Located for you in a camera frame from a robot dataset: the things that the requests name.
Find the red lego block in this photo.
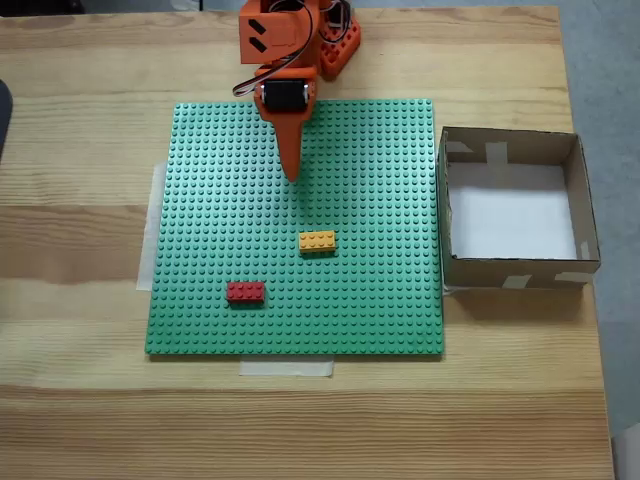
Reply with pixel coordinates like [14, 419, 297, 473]
[225, 281, 267, 307]

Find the green lego baseplate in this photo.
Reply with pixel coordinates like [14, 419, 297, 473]
[143, 98, 446, 357]

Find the yellow lego block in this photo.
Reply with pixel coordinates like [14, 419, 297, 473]
[298, 230, 338, 257]

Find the brown cardboard box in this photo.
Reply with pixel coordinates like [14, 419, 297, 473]
[437, 125, 603, 291]

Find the masking tape strip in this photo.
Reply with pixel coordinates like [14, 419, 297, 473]
[135, 160, 169, 293]
[238, 358, 335, 379]

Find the white paper sheet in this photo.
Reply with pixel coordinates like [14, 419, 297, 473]
[446, 162, 579, 261]

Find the black rounded object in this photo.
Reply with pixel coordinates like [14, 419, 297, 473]
[0, 79, 14, 164]

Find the gripper motor cable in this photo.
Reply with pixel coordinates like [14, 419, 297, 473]
[232, 0, 321, 99]

